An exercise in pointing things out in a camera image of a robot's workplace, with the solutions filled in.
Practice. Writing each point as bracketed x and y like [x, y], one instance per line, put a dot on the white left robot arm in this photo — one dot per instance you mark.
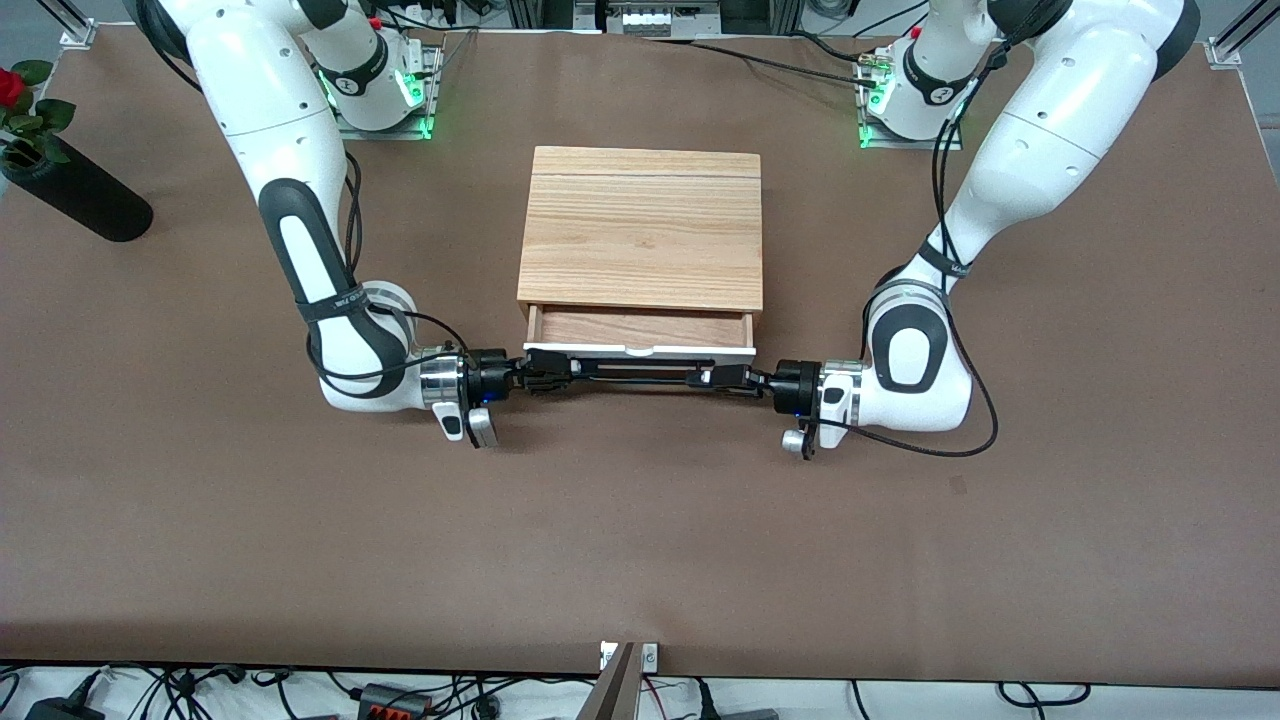
[1060, 110]

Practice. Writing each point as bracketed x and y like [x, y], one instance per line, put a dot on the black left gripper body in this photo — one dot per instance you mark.
[797, 384]

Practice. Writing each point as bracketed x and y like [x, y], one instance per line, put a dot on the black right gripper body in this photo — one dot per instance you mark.
[488, 374]

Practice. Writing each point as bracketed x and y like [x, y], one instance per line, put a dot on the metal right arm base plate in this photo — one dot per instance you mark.
[385, 133]

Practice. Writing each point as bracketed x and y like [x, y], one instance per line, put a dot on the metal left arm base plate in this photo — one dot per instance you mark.
[910, 144]

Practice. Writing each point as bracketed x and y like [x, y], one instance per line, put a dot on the aluminium frame profile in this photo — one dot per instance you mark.
[1235, 40]
[78, 30]

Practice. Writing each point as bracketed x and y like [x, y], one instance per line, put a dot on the black cylindrical vase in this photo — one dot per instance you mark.
[90, 200]

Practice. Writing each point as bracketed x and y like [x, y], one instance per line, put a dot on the light wooden drawer cabinet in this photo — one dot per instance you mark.
[640, 230]

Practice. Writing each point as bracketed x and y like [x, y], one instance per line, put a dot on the brown wooden plank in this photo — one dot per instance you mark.
[615, 695]

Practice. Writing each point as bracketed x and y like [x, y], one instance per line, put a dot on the black power adapter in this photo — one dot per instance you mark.
[60, 712]

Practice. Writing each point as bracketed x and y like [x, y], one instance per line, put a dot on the white power strip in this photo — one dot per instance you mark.
[640, 18]

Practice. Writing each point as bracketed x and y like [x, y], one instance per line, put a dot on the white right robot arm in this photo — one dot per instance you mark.
[270, 100]

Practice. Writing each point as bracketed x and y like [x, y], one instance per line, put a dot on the small metal bracket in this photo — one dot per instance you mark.
[651, 657]

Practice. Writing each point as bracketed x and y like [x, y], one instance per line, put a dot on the black and red connector box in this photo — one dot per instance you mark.
[395, 705]

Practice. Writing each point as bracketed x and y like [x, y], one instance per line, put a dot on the white-fronted wooden drawer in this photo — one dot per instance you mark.
[640, 328]

